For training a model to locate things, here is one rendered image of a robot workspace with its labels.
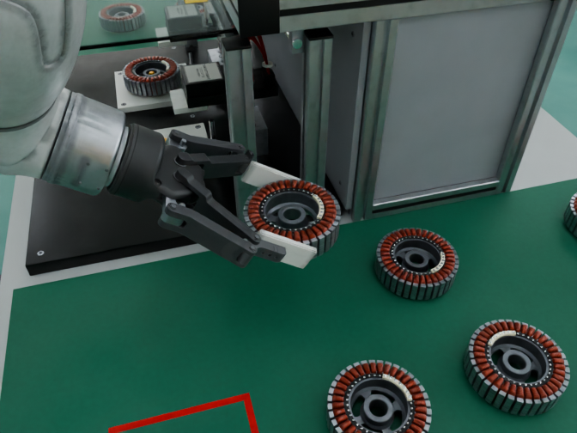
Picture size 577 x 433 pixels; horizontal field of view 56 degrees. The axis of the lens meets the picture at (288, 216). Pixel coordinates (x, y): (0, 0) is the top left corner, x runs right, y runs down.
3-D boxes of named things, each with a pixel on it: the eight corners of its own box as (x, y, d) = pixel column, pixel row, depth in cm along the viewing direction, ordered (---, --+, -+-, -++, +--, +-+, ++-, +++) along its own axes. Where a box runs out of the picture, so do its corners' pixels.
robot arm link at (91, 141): (34, 199, 51) (98, 217, 54) (62, 125, 46) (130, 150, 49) (52, 143, 58) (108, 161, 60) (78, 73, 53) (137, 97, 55)
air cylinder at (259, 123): (239, 159, 93) (238, 132, 90) (231, 135, 99) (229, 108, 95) (268, 154, 94) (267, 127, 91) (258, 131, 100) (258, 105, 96)
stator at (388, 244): (361, 280, 76) (363, 262, 73) (393, 233, 83) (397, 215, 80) (436, 314, 72) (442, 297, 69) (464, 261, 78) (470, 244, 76)
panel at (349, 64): (344, 210, 84) (362, 20, 63) (251, 33, 130) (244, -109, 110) (351, 208, 84) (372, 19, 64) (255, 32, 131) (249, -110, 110)
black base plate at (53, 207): (29, 276, 77) (24, 265, 75) (49, 68, 122) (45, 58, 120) (343, 216, 86) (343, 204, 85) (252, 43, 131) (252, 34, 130)
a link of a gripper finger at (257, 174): (240, 181, 66) (239, 177, 66) (289, 198, 69) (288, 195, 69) (252, 163, 64) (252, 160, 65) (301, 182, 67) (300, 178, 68)
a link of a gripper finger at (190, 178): (183, 165, 56) (175, 169, 55) (266, 234, 55) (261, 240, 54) (168, 191, 58) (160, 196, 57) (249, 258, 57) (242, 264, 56)
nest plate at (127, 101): (118, 113, 104) (117, 108, 103) (115, 76, 115) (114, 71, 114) (197, 102, 107) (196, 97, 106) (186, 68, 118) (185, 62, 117)
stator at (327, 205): (246, 268, 60) (245, 245, 58) (242, 202, 68) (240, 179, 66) (346, 261, 61) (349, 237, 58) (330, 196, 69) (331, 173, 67)
